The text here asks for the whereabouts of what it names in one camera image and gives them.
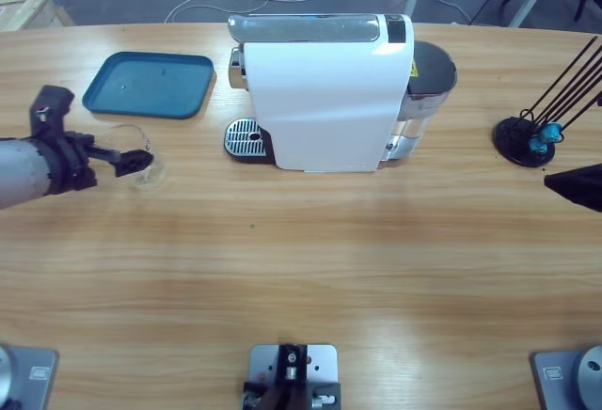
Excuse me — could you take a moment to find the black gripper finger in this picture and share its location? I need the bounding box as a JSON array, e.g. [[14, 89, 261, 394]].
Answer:
[[544, 163, 602, 213]]

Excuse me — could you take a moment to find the black capsule holder with rods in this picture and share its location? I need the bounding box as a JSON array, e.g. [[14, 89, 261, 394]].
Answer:
[[492, 36, 602, 169]]

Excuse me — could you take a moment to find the camera mount with dark post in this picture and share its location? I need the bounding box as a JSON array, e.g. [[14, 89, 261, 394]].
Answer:
[[242, 342, 342, 410]]

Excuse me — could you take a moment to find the clear drinking glass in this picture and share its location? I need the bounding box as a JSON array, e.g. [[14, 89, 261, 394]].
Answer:
[[99, 122, 169, 190]]

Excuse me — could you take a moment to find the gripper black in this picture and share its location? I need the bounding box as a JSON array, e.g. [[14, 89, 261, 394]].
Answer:
[[32, 130, 155, 195]]

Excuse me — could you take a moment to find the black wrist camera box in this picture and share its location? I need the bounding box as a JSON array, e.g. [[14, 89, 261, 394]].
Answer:
[[28, 84, 75, 137]]

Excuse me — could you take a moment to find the wooden crate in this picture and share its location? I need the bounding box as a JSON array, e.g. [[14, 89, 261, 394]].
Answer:
[[0, 0, 76, 34]]

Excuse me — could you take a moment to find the white capsule coffee machine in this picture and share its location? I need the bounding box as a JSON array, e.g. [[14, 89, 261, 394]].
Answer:
[[223, 12, 418, 174]]

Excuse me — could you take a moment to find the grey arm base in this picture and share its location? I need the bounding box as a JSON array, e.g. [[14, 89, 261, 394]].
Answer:
[[530, 343, 602, 410], [0, 343, 61, 410]]

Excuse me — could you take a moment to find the teal plastic tray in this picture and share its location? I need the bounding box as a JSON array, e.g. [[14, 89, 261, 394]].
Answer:
[[81, 51, 216, 120]]

